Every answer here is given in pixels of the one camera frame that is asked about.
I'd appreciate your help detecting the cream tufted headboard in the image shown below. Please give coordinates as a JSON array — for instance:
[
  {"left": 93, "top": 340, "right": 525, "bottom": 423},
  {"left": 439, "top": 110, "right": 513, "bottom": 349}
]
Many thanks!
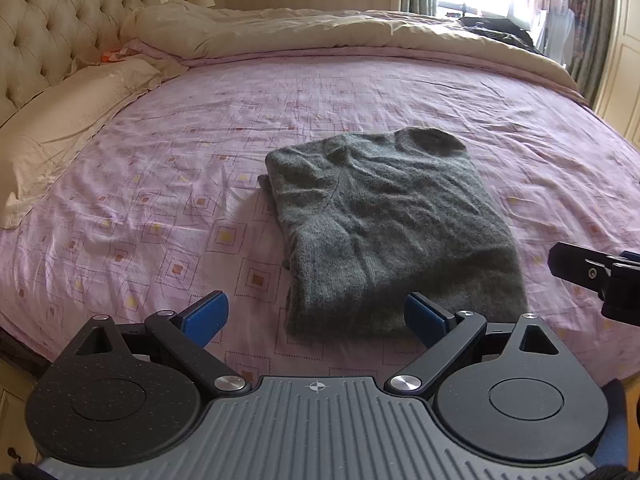
[{"left": 0, "top": 0, "right": 169, "bottom": 122}]

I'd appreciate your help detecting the cream pillow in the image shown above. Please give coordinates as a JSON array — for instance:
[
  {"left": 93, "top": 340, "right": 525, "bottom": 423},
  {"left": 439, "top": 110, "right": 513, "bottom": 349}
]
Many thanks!
[{"left": 1, "top": 58, "right": 163, "bottom": 229}]

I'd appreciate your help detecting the right grey-green curtain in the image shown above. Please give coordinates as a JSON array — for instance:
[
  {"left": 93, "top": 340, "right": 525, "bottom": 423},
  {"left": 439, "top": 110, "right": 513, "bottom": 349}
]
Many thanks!
[{"left": 568, "top": 0, "right": 616, "bottom": 106}]

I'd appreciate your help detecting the cream wardrobe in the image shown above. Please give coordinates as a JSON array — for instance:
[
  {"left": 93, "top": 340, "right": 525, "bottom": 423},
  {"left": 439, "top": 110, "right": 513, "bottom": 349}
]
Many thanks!
[{"left": 593, "top": 0, "right": 640, "bottom": 148}]

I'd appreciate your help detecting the cream folded duvet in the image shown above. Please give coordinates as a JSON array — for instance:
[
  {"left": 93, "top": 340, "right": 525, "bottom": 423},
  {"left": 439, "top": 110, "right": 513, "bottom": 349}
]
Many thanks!
[{"left": 120, "top": 0, "right": 577, "bottom": 91}]

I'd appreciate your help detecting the grey argyle knit sweater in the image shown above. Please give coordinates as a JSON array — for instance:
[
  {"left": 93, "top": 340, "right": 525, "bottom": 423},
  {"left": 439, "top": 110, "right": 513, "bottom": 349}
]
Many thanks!
[{"left": 259, "top": 128, "right": 527, "bottom": 339}]

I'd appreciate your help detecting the clothes drying rack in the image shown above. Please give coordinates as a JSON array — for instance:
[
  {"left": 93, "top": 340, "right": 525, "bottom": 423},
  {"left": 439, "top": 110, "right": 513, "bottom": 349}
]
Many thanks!
[{"left": 537, "top": 0, "right": 586, "bottom": 68}]

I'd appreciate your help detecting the pink patterned bed sheet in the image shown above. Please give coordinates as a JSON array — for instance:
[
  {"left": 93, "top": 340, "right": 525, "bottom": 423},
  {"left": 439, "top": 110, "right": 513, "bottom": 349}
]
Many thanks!
[{"left": 1, "top": 52, "right": 639, "bottom": 384}]

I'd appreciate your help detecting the dark clothes pile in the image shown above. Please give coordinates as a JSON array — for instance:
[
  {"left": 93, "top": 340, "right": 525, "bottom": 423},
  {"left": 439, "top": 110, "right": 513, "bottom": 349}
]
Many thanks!
[{"left": 458, "top": 16, "right": 540, "bottom": 54}]

